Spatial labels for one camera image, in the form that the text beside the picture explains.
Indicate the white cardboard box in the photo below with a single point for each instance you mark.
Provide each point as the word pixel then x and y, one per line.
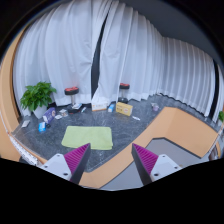
pixel 98 106

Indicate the red-black stool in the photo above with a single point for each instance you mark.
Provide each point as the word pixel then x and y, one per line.
pixel 124 88
pixel 72 91

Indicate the left white curtain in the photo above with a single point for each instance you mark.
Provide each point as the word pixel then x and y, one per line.
pixel 59 48

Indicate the green towel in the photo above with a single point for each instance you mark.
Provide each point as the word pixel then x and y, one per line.
pixel 100 138

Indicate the right red-black stool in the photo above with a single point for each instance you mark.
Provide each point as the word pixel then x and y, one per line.
pixel 124 88

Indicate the right white curtain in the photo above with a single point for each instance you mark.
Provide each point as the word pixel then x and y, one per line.
pixel 133 52

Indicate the small blue-white box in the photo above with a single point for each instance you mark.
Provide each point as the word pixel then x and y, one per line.
pixel 111 108

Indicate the small purple cup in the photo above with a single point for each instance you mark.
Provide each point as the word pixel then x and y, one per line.
pixel 155 106

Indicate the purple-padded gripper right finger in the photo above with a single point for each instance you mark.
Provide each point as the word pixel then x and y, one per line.
pixel 152 167

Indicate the yellow cardboard box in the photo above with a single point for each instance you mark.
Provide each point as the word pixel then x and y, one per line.
pixel 124 109

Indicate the purple box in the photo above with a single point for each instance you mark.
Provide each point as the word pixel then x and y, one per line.
pixel 49 115

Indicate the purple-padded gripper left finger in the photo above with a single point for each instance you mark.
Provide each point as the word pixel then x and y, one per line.
pixel 71 165

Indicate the left red-black stool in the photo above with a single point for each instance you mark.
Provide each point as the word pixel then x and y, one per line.
pixel 72 91

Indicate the white curtain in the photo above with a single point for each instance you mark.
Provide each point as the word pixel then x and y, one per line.
pixel 59 48
pixel 133 52

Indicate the blue packet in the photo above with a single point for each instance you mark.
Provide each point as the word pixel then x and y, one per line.
pixel 42 127

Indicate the green potted plant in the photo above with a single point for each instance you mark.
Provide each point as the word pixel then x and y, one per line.
pixel 37 97

